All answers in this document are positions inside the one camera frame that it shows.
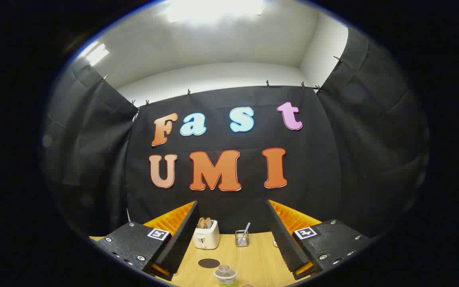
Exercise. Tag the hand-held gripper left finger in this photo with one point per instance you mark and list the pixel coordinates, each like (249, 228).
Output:
(181, 239)

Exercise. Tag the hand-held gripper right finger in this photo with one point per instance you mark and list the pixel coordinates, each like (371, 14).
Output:
(283, 239)

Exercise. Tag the dark round coaster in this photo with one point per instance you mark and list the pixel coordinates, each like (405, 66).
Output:
(208, 263)

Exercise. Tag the clear juice bottle white label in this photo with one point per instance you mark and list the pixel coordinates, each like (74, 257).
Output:
(225, 275)

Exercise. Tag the cream toaster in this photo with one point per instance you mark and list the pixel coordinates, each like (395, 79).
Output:
(206, 239)

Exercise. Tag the toast slice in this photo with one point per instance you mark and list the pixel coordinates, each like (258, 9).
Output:
(201, 223)
(208, 222)

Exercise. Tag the wooden table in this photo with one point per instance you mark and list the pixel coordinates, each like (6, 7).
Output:
(253, 263)

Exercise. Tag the small spoon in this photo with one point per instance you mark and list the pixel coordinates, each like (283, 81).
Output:
(246, 228)

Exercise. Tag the black backdrop cloth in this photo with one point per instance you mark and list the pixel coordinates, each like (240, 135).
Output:
(221, 199)

